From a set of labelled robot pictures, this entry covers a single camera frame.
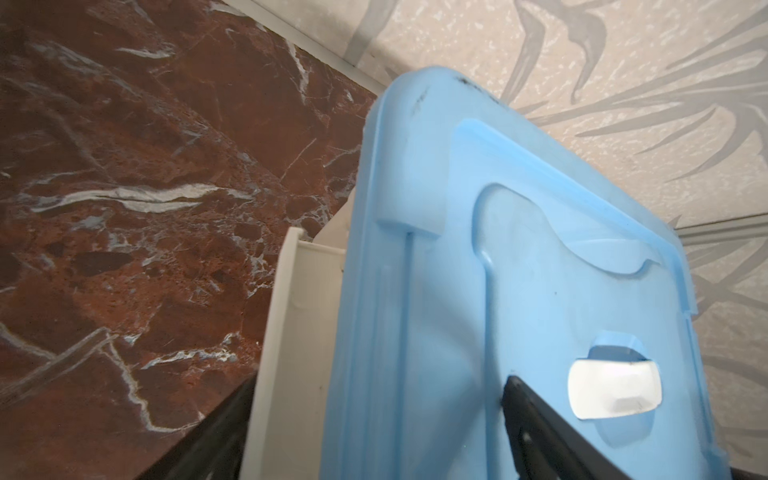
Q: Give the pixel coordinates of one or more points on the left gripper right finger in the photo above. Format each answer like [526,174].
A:
[543,444]

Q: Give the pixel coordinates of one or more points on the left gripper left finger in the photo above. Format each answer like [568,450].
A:
[214,448]

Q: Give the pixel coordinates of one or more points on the white plastic storage bin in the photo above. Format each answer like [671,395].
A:
[286,425]

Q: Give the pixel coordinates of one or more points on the blue plastic bin lid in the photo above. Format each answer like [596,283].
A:
[481,249]

